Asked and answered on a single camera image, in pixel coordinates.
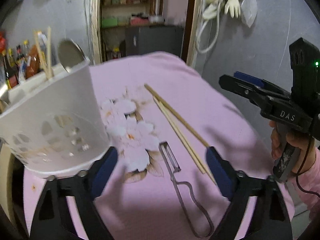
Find wooden chopstick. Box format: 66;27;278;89
153;96;217;185
144;83;209;148

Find white plastic utensil holder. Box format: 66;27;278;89
1;60;110;178

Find metal vegetable peeler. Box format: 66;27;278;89
158;141;215;239

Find right hand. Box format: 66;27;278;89
269;121;316;173

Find white mesh bag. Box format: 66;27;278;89
240;0;258;28

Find cream rubber gloves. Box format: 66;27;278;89
202;0;241;21

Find pink floral table cloth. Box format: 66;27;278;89
23;51;296;240

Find dark grey cabinet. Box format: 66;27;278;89
125;25;184;57

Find red chili bag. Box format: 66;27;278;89
25;45;40;79

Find wooden storage shelf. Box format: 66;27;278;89
99;0;163;62

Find dark soy sauce bottle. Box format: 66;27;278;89
2;50;18;89

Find metal spoon in holder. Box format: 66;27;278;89
58;39;86;73

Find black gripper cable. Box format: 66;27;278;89
294;137;320;196

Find white hose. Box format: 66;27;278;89
195;2;222;54

